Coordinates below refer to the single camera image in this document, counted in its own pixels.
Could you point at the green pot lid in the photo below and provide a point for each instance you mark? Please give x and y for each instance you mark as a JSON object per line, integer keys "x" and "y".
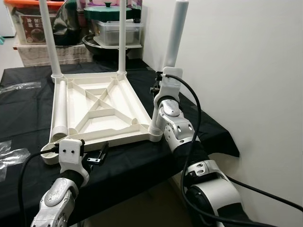
{"x": 106, "y": 13}

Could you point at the black table cloth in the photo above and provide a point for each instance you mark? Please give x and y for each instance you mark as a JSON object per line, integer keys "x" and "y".
{"x": 128, "y": 175}

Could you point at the black wok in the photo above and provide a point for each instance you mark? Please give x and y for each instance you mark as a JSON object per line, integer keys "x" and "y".
{"x": 94, "y": 47}

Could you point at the storage box with orange lid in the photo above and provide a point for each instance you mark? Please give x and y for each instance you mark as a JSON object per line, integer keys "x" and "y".
{"x": 28, "y": 26}

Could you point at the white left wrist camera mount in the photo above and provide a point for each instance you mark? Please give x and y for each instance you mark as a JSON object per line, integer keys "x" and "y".
{"x": 71, "y": 151}

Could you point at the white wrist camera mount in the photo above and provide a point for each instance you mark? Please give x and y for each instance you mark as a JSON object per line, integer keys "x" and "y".
{"x": 170, "y": 85}
{"x": 71, "y": 151}

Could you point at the patterned cloth covered bench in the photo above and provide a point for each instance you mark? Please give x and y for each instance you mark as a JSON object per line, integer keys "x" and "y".
{"x": 33, "y": 54}

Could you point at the clear tape strip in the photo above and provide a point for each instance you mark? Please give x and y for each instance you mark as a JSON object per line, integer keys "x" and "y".
{"x": 21, "y": 86}

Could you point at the white plastic table leg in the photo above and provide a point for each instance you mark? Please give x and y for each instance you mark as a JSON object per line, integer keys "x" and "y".
{"x": 122, "y": 42}
{"x": 60, "y": 109}
{"x": 49, "y": 38}
{"x": 176, "y": 33}

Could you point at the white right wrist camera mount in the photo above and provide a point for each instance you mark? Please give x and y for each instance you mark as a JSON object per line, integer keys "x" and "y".
{"x": 170, "y": 85}

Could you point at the clear plastic container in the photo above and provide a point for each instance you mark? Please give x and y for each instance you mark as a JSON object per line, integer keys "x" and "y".
{"x": 109, "y": 33}

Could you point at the white plastic table top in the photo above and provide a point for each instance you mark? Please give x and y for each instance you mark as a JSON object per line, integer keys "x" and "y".
{"x": 78, "y": 104}

